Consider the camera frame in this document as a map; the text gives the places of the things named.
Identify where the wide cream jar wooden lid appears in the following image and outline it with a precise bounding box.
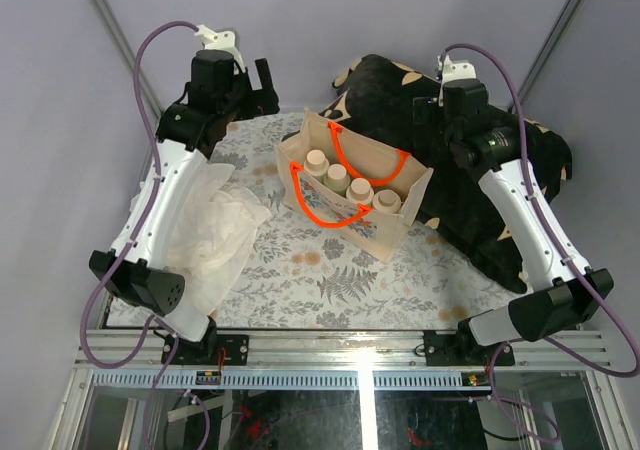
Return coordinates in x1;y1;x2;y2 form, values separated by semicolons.
372;189;402;214

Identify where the grey slotted cable duct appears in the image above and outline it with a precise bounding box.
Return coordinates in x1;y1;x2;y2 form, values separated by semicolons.
93;370;489;391

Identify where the black plush flower pillow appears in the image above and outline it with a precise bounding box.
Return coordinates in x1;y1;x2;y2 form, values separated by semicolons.
319;53;574;295

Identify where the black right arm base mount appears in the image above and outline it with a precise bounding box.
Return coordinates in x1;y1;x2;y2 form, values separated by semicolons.
423;329;498;367

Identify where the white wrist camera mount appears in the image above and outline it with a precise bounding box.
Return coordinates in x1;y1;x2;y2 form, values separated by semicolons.
195;25;246;73
436;53;477;107

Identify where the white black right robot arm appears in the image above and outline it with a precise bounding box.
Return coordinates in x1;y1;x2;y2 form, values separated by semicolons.
413;78;614;365

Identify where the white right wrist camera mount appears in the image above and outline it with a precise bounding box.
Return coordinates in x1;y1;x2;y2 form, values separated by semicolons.
436;53;477;107

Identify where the aluminium corner frame post right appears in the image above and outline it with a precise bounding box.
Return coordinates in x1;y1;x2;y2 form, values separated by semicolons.
518;0;585;104

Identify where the aluminium corner frame post left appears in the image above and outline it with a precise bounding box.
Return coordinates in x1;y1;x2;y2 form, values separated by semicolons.
88;0;163;119

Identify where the cream bottle wooden cap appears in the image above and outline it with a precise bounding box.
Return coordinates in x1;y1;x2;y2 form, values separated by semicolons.
345;178;374;206
303;149;330;181

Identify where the beige canvas tote bag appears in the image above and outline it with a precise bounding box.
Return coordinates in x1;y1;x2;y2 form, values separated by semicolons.
276;110;434;263

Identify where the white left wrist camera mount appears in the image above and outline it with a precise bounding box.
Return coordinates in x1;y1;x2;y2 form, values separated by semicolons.
195;25;246;73

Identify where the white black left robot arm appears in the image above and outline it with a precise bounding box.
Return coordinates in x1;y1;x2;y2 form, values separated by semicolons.
89;50;279;365

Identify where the green bottle wooden cap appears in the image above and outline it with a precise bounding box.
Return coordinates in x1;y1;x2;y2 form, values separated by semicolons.
323;164;351;196

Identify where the cream bottle wooden cap front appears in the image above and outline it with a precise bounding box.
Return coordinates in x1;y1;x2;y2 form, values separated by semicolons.
345;178;374;206

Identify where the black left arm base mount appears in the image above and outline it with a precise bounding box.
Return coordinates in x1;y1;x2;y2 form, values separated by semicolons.
161;327;250;367

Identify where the floral patterned table cloth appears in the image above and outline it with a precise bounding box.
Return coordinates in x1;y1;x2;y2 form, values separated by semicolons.
107;112;566;330

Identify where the aluminium corner frame post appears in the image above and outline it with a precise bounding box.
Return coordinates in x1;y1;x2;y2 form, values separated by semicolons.
88;0;163;119
518;0;585;104

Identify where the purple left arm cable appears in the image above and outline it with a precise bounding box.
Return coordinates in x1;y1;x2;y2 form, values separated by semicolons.
79;20;211;450

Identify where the white crumpled cloth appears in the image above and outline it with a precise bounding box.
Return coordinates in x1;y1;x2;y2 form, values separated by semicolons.
129;162;274;321

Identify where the aluminium front rail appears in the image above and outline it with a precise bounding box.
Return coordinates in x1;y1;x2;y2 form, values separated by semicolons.
87;328;612;372

